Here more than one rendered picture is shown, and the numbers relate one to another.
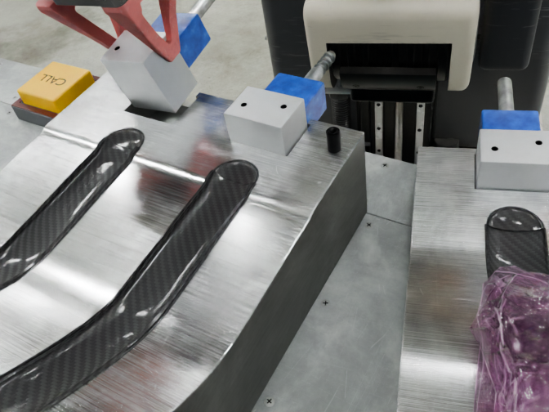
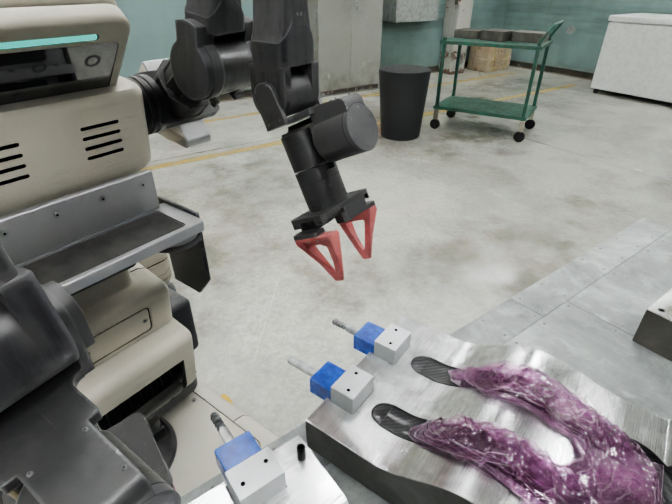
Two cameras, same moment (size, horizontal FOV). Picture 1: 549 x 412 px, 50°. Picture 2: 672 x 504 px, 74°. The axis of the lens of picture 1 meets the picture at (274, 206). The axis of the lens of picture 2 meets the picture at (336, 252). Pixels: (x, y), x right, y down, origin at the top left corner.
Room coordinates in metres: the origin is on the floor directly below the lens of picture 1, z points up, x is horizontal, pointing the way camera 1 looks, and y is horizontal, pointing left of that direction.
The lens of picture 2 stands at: (0.20, 0.22, 1.34)
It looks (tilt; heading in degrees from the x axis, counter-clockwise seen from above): 32 degrees down; 286
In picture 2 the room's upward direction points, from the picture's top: straight up
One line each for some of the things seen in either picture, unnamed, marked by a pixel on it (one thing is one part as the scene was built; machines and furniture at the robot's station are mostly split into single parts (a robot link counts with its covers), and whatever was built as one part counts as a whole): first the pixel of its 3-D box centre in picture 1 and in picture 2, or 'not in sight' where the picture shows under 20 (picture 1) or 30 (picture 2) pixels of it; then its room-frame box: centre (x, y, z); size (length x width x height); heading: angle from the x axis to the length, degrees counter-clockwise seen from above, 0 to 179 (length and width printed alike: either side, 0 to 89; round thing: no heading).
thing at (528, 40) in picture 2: not in sight; (492, 77); (-0.04, -4.60, 0.50); 0.98 x 0.55 x 1.01; 164
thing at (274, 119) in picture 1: (296, 97); (237, 453); (0.39, -0.04, 0.89); 0.13 x 0.05 x 0.05; 142
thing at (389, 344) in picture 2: not in sight; (366, 337); (0.30, -0.30, 0.86); 0.13 x 0.05 x 0.05; 159
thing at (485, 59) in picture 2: not in sight; (489, 56); (-0.11, -8.27, 0.20); 0.63 x 0.44 x 0.40; 49
